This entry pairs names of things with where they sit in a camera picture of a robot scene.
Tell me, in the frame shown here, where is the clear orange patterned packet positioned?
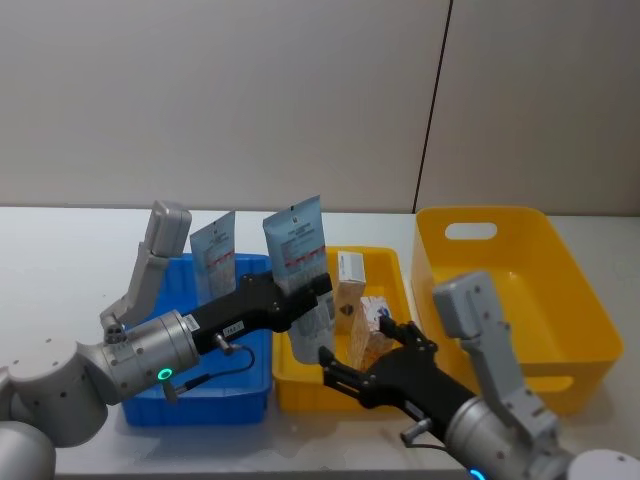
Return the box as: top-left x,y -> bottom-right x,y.
349,295 -> 397,370

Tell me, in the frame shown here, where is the small pale blue squeeze tube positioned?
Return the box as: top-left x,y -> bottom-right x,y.
189,209 -> 238,304

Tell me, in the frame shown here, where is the small yellow plastic bin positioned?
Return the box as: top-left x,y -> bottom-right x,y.
271,245 -> 427,414

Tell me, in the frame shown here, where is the blue plastic bin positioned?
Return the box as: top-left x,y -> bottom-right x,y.
120,252 -> 275,428

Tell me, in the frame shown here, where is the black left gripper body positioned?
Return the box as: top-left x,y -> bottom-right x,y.
191,274 -> 321,355

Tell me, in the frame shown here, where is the large pale blue squeeze tube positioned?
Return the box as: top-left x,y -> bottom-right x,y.
262,194 -> 337,367

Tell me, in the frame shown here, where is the large yellow plastic basket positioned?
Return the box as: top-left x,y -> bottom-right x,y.
410,205 -> 626,416

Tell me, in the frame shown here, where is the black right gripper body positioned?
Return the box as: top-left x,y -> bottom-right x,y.
370,346 -> 477,436

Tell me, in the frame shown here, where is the tan cardboard carton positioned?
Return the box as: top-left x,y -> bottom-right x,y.
333,279 -> 370,336

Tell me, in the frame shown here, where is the small white carton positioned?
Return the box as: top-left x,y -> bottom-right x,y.
336,250 -> 367,285

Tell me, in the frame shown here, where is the left gripper thin dark cable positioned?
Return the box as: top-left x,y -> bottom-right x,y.
164,333 -> 256,401

